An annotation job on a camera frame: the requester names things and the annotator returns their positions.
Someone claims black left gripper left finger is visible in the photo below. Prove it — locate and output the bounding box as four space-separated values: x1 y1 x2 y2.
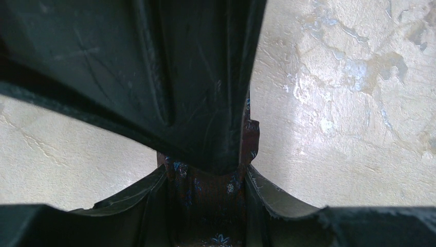
1 166 170 246

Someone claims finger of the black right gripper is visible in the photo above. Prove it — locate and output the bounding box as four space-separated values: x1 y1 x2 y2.
1 0 266 175

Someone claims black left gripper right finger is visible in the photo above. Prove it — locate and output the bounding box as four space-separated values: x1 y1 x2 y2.
245 166 435 246

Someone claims maroon blue floral tie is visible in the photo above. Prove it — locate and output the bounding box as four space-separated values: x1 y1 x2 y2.
157 97 260 246

